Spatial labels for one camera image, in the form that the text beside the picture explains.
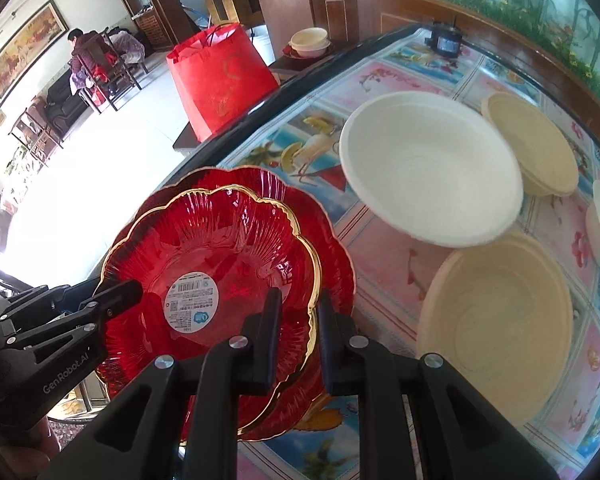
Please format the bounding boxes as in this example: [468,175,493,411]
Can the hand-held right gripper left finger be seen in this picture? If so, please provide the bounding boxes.
[40,287,284,480]

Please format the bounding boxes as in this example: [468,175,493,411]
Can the large cream bowl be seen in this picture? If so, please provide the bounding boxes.
[417,232,589,429]

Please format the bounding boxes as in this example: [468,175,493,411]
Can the person's left hand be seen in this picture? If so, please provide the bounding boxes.
[0,419,62,480]

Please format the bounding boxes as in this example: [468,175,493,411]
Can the large red scalloped plate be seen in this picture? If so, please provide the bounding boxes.
[111,166,356,442]

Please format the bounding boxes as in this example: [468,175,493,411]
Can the wooden display cabinet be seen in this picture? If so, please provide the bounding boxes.
[102,0,196,52]

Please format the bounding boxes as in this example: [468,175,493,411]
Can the red gift bag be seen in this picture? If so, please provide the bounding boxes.
[166,23,280,144]

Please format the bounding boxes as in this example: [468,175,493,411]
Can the wooden counter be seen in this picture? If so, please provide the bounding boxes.
[219,0,362,47]

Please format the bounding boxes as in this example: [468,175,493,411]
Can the small red gold-rimmed plate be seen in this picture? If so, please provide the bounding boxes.
[96,185,322,401]

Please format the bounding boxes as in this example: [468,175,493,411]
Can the fruit print tablecloth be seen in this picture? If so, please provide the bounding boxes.
[215,25,600,480]

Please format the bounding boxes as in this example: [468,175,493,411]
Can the low dark table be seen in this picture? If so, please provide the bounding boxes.
[172,120,222,163]

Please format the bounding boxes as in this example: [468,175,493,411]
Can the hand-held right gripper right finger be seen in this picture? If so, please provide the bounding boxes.
[317,293,561,480]

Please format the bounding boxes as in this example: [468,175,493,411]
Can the stacked bowls on side table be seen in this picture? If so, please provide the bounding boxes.
[288,27,330,57]

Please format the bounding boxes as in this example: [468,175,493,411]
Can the pink floral cloth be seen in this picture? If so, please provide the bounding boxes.
[114,30,146,64]

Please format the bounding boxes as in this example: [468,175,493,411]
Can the black compressor motor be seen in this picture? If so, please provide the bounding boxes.
[426,21,465,57]

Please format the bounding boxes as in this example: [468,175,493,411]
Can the framed landscape painting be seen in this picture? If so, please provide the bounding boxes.
[0,0,71,107]

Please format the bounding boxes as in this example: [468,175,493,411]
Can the dark wooden stool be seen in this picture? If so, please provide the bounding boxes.
[267,42,341,86]

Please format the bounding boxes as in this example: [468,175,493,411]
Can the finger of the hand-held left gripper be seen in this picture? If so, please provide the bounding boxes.
[0,279,144,357]
[0,281,98,319]

